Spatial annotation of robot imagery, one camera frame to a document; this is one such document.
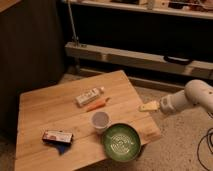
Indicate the clear plastic cup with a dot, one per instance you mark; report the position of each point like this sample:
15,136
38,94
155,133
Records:
100,121

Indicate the metal upright pole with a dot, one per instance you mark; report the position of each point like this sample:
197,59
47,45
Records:
75,37

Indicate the black handle on beam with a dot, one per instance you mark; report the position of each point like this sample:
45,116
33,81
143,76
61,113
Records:
177,61

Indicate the blue plastic piece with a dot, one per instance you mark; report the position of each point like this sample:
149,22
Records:
62,148

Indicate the upper white shelf board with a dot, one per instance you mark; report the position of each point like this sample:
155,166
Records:
138,8

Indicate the green ceramic bowl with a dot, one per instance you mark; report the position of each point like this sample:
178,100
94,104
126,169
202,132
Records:
121,142

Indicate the white toothpaste tube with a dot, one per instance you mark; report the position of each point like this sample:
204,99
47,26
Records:
89,96

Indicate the red white small box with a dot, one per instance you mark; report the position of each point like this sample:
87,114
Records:
57,136

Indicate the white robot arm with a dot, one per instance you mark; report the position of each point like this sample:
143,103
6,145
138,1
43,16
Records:
195,93

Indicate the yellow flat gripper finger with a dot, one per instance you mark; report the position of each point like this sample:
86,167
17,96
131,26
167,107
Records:
150,106

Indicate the grey metal shelf beam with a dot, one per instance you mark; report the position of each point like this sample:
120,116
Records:
198,69

